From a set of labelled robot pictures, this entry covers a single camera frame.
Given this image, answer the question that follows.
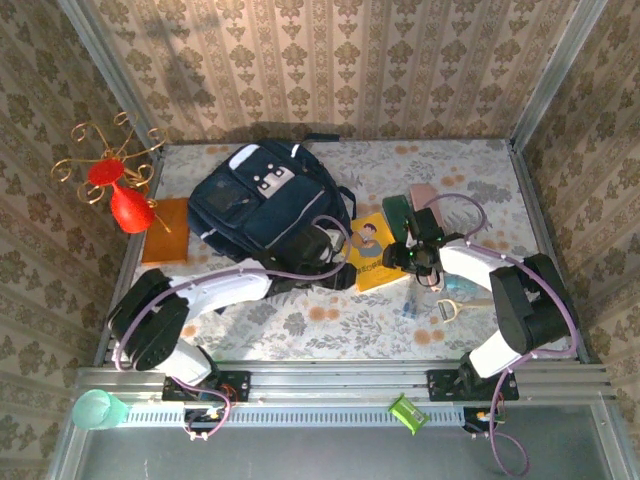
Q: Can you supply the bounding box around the grey metal shelf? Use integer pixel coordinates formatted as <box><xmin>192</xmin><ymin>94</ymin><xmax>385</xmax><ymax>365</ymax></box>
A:
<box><xmin>47</xmin><ymin>402</ymin><xmax>631</xmax><ymax>480</ymax></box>

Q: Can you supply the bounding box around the yellow illustrated book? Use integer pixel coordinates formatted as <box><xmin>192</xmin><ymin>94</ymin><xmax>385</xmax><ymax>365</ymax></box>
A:
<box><xmin>343</xmin><ymin>212</ymin><xmax>412</xmax><ymax>294</ymax></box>

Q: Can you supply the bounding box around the pink case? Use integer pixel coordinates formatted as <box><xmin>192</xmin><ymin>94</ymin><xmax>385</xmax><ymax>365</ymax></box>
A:
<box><xmin>408</xmin><ymin>182</ymin><xmax>445</xmax><ymax>227</ymax></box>

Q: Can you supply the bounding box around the light blue small item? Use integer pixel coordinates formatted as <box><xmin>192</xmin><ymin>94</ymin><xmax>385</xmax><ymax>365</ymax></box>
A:
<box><xmin>444</xmin><ymin>276</ymin><xmax>475</xmax><ymax>297</ymax></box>

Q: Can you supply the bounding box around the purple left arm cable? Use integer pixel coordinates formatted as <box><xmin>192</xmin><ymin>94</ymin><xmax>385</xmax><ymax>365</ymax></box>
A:
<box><xmin>112</xmin><ymin>214</ymin><xmax>354</xmax><ymax>444</ymax></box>

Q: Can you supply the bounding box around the beige peeler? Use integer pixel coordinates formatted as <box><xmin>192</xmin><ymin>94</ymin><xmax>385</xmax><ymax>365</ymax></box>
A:
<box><xmin>437</xmin><ymin>298</ymin><xmax>495</xmax><ymax>325</ymax></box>

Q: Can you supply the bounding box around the teal plastic cup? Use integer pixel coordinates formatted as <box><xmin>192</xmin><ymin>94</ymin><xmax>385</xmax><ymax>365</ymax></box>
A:
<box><xmin>71</xmin><ymin>389</ymin><xmax>130</xmax><ymax>432</ymax></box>

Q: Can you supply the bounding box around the red plastic goblet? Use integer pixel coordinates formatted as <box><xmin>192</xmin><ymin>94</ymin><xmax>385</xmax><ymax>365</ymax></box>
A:
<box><xmin>87</xmin><ymin>157</ymin><xmax>157</xmax><ymax>235</ymax></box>

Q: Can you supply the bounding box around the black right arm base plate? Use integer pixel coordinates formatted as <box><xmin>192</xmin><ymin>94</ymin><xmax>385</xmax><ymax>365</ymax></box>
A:
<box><xmin>427</xmin><ymin>368</ymin><xmax>520</xmax><ymax>402</ymax></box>

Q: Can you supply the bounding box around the aluminium side rail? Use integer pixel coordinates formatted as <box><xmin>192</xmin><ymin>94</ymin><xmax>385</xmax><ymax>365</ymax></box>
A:
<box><xmin>93</xmin><ymin>149</ymin><xmax>166</xmax><ymax>366</ymax></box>
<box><xmin>507</xmin><ymin>142</ymin><xmax>604</xmax><ymax>365</ymax></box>

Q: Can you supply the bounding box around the dark green pencil case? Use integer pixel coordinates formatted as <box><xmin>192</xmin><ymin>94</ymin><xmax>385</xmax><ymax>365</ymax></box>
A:
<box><xmin>382</xmin><ymin>195</ymin><xmax>417</xmax><ymax>244</ymax></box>

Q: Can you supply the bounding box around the black connector board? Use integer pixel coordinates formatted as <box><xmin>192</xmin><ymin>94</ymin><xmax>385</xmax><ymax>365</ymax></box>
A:
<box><xmin>462</xmin><ymin>405</ymin><xmax>506</xmax><ymax>435</ymax></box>
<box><xmin>182</xmin><ymin>405</ymin><xmax>229</xmax><ymax>436</ymax></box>

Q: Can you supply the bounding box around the clear blue pen pack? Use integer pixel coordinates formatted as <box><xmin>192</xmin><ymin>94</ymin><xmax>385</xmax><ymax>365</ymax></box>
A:
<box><xmin>402</xmin><ymin>288</ymin><xmax>422</xmax><ymax>320</ymax></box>

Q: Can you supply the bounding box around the gold wire stand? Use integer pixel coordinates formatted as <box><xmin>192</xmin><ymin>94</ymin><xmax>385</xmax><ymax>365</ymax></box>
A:
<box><xmin>49</xmin><ymin>110</ymin><xmax>172</xmax><ymax>235</ymax></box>

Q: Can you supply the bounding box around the grey slotted cable duct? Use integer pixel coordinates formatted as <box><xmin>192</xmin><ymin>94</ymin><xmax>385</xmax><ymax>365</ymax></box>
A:
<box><xmin>122</xmin><ymin>403</ymin><xmax>466</xmax><ymax>429</ymax></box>

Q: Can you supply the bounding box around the aluminium front rail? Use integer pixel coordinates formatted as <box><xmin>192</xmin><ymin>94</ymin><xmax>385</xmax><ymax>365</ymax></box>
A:
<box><xmin>74</xmin><ymin>360</ymin><xmax>616</xmax><ymax>401</ymax></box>

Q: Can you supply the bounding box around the navy blue backpack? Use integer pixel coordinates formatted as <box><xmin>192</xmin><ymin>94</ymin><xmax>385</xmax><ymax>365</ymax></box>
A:
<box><xmin>187</xmin><ymin>133</ymin><xmax>359</xmax><ymax>296</ymax></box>

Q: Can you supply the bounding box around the aluminium corner post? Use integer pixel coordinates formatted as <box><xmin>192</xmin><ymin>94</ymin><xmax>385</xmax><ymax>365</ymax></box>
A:
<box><xmin>509</xmin><ymin>0</ymin><xmax>599</xmax><ymax>151</ymax></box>
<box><xmin>55</xmin><ymin>0</ymin><xmax>169</xmax><ymax>161</ymax></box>

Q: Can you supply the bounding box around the lime green packet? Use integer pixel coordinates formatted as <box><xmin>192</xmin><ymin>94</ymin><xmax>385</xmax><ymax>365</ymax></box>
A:
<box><xmin>388</xmin><ymin>393</ymin><xmax>431</xmax><ymax>436</ymax></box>

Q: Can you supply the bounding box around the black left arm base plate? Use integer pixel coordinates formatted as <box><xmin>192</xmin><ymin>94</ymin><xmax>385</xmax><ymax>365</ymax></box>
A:
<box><xmin>162</xmin><ymin>369</ymin><xmax>251</xmax><ymax>404</ymax></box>

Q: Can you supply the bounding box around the floral tablecloth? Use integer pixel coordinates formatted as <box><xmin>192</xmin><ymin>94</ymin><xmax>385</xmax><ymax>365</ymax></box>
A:
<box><xmin>130</xmin><ymin>139</ymin><xmax>576</xmax><ymax>362</ymax></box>

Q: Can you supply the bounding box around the orange wooden board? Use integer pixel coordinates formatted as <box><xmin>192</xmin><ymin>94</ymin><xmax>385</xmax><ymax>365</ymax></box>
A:
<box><xmin>141</xmin><ymin>197</ymin><xmax>192</xmax><ymax>265</ymax></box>

